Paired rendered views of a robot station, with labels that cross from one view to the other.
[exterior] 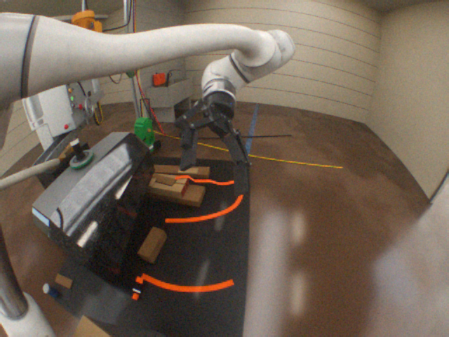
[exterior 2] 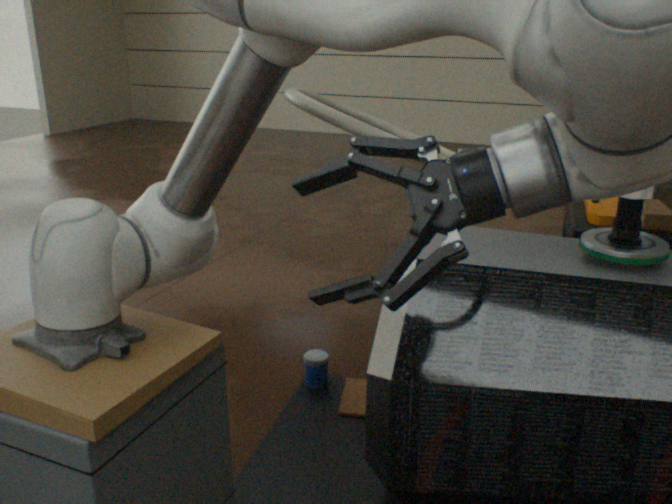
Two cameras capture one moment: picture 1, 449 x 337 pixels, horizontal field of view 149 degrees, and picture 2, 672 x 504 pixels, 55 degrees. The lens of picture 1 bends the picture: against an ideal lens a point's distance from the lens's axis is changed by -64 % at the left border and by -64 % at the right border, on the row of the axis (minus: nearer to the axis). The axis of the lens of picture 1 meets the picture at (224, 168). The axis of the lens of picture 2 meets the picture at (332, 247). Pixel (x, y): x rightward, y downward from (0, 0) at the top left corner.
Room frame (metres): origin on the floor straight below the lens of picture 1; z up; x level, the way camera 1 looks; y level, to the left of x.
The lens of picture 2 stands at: (0.38, -0.63, 1.44)
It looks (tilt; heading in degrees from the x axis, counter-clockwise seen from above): 20 degrees down; 101
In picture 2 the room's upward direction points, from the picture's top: straight up
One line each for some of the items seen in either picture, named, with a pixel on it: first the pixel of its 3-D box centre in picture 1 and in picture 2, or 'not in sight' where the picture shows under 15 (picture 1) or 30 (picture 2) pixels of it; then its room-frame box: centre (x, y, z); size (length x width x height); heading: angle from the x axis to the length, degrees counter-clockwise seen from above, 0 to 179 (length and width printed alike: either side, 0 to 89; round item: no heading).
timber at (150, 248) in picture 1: (153, 244); not in sight; (0.66, 0.63, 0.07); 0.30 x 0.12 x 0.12; 166
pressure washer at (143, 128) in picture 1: (142, 127); not in sight; (2.38, 1.30, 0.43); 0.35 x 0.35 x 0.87; 68
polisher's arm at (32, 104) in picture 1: (52, 97); not in sight; (1.23, 1.71, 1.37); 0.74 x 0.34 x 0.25; 119
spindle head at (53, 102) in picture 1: (66, 99); not in sight; (0.91, 1.10, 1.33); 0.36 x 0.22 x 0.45; 21
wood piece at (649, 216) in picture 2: (62, 153); (651, 213); (1.05, 1.64, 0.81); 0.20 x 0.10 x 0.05; 91
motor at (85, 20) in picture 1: (85, 31); not in sight; (1.45, 1.30, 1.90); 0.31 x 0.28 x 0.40; 111
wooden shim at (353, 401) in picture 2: (64, 281); (354, 396); (0.05, 1.53, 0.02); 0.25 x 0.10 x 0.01; 93
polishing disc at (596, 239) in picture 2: (81, 157); (624, 242); (0.83, 1.07, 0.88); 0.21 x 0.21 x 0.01
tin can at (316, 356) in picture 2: (50, 291); (316, 368); (-0.12, 1.62, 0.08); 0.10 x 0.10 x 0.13
